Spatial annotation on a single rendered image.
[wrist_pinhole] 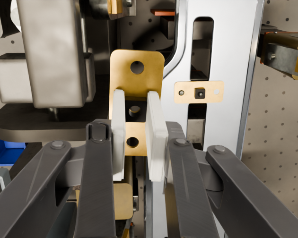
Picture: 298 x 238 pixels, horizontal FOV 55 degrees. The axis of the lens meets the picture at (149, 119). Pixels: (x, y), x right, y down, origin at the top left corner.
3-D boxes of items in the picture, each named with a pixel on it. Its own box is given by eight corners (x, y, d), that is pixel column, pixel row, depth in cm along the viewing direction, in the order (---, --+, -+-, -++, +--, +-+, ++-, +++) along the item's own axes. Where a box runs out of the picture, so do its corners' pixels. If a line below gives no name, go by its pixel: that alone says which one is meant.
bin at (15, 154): (39, 148, 84) (29, 165, 76) (4, 149, 84) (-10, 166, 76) (33, 114, 80) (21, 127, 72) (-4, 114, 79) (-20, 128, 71)
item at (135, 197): (136, 144, 86) (138, 212, 59) (126, 145, 86) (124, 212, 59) (136, 132, 84) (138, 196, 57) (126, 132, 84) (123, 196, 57)
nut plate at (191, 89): (224, 80, 48) (226, 82, 47) (222, 101, 49) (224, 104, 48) (174, 81, 48) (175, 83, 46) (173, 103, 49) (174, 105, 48)
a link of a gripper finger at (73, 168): (109, 190, 14) (43, 189, 13) (112, 140, 18) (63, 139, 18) (109, 162, 13) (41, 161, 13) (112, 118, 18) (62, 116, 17)
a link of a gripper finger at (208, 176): (170, 163, 13) (233, 166, 13) (161, 120, 18) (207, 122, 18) (167, 190, 14) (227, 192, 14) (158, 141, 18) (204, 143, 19)
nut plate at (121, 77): (154, 154, 24) (156, 162, 23) (108, 153, 23) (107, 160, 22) (164, 51, 20) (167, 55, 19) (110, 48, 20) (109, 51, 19)
